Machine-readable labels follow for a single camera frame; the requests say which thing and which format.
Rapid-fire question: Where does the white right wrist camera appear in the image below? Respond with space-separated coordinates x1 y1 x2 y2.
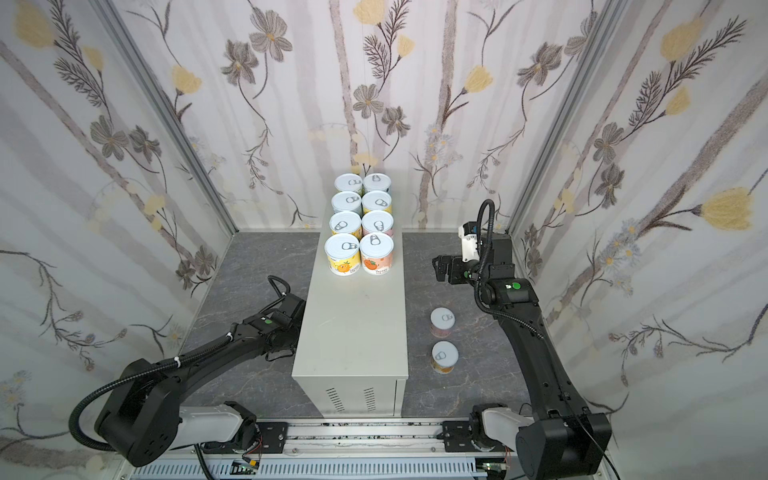
458 221 480 262

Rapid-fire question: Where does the red label can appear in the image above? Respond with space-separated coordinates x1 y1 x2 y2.
359 233 394 275

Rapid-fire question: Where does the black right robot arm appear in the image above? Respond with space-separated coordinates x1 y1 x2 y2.
432 199 612 479

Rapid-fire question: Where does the yellow label can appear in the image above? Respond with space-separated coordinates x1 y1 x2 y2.
362 190 393 214
324 233 361 276

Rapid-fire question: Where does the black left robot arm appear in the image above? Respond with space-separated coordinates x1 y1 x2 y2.
68 275 306 467

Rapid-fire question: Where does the green label can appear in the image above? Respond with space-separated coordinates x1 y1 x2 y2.
334 173 364 196

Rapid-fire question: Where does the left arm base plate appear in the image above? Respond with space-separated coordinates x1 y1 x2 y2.
244 422 289 455

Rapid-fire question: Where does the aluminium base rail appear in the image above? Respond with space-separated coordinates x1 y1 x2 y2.
113 416 610 461

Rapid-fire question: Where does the white slotted cable duct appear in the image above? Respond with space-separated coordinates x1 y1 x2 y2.
129 458 488 480

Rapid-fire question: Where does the teal brown label can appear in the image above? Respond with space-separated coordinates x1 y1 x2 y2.
363 173 392 193

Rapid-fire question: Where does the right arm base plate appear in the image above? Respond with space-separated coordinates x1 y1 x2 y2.
439 418 520 453

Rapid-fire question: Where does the pink label can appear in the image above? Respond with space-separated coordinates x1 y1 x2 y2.
430 307 456 339

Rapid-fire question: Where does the grey metal counter cabinet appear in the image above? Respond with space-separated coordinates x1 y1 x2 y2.
292 226 409 418

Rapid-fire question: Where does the orange label can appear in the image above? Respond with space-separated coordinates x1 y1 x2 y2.
431 340 460 374

